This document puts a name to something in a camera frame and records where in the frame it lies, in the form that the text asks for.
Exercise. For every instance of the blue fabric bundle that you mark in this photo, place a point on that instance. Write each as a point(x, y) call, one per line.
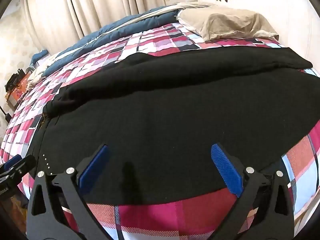
point(40, 55)

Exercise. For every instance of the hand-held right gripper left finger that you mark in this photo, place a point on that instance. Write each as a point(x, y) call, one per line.
point(93, 166)

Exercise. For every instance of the orange box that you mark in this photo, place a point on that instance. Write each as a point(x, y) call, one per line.
point(21, 87)

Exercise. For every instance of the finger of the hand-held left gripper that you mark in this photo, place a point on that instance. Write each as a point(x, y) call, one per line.
point(25, 163)
point(12, 160)

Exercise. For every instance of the white carved headboard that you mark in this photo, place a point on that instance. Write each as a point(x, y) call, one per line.
point(275, 0)

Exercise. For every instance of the cream curtain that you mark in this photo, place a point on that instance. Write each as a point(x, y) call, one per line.
point(100, 2)

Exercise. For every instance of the beige pillow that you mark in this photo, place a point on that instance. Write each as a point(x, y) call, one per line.
point(225, 22)
point(37, 75)

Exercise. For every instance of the black pants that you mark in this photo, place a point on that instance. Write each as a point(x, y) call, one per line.
point(162, 105)

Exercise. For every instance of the plaid bed sheet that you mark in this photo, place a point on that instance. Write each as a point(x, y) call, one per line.
point(100, 55)

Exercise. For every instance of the blue quilt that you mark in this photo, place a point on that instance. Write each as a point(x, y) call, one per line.
point(105, 32)

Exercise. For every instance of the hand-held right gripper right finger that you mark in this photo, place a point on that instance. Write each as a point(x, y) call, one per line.
point(226, 167)

